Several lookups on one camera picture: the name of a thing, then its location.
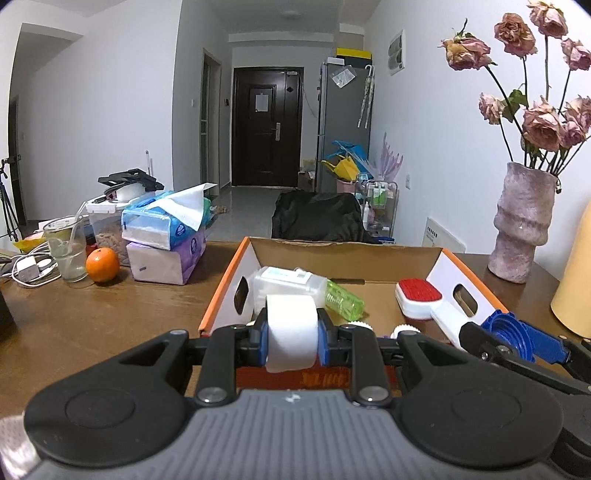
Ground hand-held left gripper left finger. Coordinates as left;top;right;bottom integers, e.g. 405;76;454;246
117;307;271;407

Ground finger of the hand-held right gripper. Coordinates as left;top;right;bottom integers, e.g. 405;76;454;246
459;322;591;398
524;322;591;370

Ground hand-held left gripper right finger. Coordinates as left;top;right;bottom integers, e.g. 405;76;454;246
318;308;467;408

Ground blue bottle cap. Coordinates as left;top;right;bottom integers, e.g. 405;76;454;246
479;310;539;363

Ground white tape roll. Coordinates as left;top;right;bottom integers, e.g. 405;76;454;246
264;294;320;374

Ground green spray bottle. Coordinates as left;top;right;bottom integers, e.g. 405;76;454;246
323;279;365;322

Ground clear cotton swab box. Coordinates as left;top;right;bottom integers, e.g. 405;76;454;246
249;266;329;319

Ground red cardboard box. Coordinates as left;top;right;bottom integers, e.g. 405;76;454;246
198;236;509;393

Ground white red lint brush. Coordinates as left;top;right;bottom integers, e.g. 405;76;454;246
394;278;472;347

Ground yellow thermos jug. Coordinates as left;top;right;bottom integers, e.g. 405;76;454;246
550;237;591;340

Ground purple white tissue pack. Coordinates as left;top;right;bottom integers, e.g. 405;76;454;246
126;228;208;285

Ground pink ceramic vase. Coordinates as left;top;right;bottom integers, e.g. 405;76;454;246
488;161;559;284

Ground blue tissue pack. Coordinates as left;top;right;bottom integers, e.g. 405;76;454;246
121;182;219;251

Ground metal trolley with bottles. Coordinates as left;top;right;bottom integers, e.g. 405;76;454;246
355;178;399;243

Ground brown carton on floor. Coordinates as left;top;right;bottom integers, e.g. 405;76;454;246
298;158;319;192

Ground yellow bag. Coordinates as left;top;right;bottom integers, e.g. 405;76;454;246
323;157;361;182

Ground orange fruit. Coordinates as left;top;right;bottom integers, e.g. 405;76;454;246
85;247;120;283

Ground dark entrance door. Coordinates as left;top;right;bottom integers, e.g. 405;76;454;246
231;67;305;188

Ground clear food container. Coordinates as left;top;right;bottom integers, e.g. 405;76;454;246
86;198;132;267

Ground purple feather decoration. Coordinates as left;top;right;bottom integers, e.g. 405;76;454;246
378;131;404;182

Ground black plastic tool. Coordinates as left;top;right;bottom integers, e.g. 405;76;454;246
98;169;164;192

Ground clear glass cup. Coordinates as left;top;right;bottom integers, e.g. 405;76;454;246
43;215;88;284

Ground glass interior door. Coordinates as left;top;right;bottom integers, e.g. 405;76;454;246
201;48;222;189

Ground grey refrigerator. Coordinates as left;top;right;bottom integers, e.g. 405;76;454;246
315;62;372;193

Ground clear drinking straw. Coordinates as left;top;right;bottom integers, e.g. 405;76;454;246
69;200;88;252

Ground bunch of dried roses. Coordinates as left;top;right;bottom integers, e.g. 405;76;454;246
438;0;591;178

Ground white folded umbrella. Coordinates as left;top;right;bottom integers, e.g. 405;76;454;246
357;65;376;129

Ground yellow packet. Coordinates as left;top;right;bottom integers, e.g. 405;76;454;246
14;233;49;252

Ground black tripod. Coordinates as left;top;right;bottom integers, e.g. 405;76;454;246
0;157;21;243

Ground white charger with cables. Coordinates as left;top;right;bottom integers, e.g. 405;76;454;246
0;253;63;289

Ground white wall panel box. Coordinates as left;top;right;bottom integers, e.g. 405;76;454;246
387;29;406;77

